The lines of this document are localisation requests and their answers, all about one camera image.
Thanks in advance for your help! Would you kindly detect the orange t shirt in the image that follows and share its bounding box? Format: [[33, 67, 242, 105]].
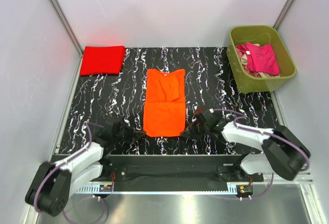
[[143, 69, 186, 137]]

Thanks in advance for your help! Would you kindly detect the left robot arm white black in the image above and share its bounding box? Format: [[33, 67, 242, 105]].
[[25, 119, 146, 216]]

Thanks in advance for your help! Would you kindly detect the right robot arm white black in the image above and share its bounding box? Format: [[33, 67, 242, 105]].
[[180, 108, 311, 181]]

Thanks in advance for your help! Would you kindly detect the red folded t shirt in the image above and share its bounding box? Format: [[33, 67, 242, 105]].
[[80, 46, 125, 76]]

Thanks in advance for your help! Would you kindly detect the olive green plastic bin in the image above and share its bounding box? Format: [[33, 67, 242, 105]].
[[227, 25, 297, 94]]

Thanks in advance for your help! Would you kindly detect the pink t shirt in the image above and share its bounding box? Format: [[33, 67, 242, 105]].
[[236, 42, 281, 77]]

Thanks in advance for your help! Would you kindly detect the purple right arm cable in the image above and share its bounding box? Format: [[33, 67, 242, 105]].
[[210, 108, 310, 200]]

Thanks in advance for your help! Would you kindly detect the white slotted cable duct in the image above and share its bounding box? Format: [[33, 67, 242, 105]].
[[76, 183, 237, 195]]

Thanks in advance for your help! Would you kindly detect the right corner aluminium post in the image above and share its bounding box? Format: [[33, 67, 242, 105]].
[[273, 0, 296, 31]]

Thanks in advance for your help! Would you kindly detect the corner aluminium post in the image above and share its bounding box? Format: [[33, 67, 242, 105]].
[[37, 0, 83, 57], [273, 0, 296, 31]]

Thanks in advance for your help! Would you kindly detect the left corner aluminium post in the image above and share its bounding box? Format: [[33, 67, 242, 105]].
[[37, 0, 83, 57]]

